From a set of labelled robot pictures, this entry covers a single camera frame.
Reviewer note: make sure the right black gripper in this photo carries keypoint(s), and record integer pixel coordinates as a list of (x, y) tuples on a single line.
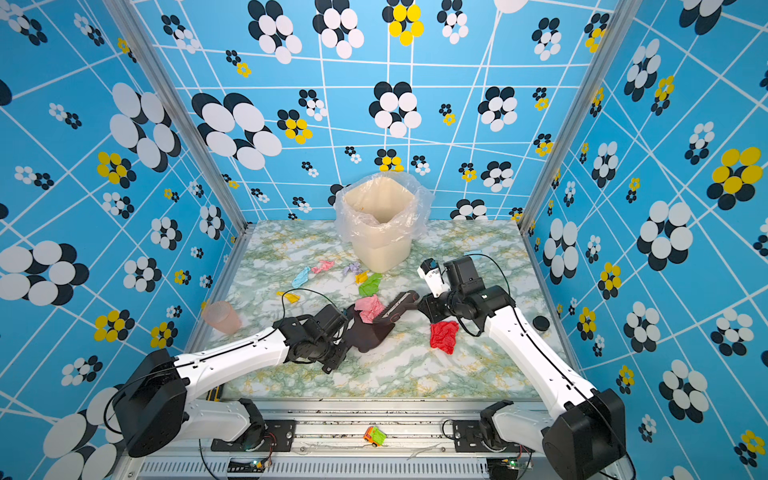
[(430, 303)]

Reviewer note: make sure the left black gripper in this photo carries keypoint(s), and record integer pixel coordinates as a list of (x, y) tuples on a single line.
[(341, 356)]

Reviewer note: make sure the red crumpled paper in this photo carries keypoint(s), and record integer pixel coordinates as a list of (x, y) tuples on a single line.
[(443, 336)]

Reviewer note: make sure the small green orange toy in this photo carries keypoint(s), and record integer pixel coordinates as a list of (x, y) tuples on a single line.
[(374, 436)]

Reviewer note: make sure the pink translucent cup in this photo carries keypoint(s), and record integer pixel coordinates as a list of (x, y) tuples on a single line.
[(221, 316)]

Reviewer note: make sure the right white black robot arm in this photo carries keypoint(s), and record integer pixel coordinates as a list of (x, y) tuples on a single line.
[(581, 431)]

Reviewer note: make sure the pink crumpled paper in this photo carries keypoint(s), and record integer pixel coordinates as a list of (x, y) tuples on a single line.
[(369, 308)]

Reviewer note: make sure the green crumpled paper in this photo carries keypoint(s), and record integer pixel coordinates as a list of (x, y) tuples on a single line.
[(370, 286)]

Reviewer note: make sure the small pink paper scrap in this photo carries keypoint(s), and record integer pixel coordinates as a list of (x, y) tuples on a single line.
[(324, 265)]

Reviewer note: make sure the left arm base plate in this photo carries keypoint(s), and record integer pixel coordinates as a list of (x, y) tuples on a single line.
[(269, 435)]

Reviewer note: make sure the purple paper scrap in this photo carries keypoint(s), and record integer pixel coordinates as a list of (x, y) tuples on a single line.
[(353, 269)]

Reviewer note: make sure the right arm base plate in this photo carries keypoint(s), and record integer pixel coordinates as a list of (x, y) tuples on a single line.
[(468, 437)]

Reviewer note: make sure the black round cap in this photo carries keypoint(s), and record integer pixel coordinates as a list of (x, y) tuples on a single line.
[(541, 323)]

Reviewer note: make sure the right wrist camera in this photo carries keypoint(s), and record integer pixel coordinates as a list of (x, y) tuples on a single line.
[(429, 271)]

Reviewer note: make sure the black dustpan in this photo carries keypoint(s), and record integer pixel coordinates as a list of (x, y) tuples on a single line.
[(364, 336)]

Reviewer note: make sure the light blue paper scrap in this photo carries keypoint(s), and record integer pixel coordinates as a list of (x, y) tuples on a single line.
[(301, 278)]

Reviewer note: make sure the black pink hand brush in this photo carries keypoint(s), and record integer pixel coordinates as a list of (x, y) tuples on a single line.
[(403, 302)]

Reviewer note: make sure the beige trash bin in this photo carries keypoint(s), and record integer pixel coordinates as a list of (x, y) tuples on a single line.
[(383, 259)]

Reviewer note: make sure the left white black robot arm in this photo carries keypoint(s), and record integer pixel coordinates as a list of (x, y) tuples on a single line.
[(163, 401)]

